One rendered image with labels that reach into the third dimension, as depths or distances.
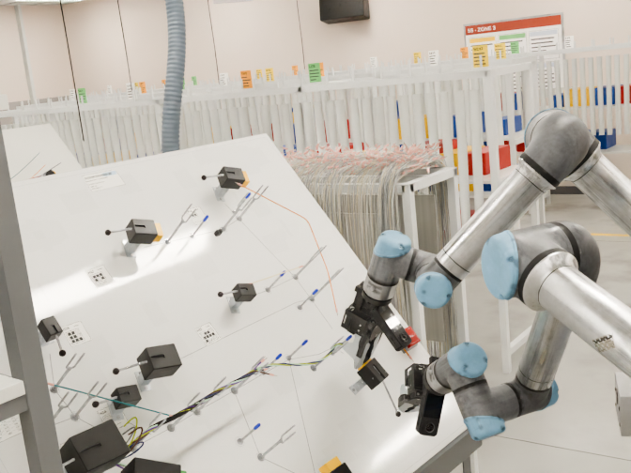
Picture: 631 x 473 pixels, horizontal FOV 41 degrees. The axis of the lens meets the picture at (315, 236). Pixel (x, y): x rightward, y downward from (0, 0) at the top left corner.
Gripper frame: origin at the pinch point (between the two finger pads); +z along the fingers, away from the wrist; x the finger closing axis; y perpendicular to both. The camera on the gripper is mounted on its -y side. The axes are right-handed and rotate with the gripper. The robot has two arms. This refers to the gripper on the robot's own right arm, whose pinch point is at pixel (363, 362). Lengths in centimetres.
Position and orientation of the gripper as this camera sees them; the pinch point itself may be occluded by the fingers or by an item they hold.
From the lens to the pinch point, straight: 204.4
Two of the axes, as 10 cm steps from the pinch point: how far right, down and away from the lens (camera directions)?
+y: -8.0, -4.5, 3.9
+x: -5.5, 3.2, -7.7
